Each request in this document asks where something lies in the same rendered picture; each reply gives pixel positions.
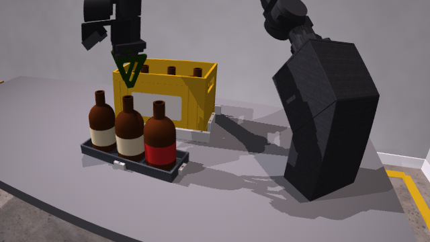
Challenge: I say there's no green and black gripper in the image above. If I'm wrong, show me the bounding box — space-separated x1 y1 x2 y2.
111 16 147 88

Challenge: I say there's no brown bottle with red label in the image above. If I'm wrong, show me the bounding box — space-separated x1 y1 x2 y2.
143 100 176 171

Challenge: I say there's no yellow crate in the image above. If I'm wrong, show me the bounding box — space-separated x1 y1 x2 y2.
113 58 216 132

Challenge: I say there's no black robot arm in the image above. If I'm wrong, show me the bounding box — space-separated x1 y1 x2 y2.
81 0 331 54

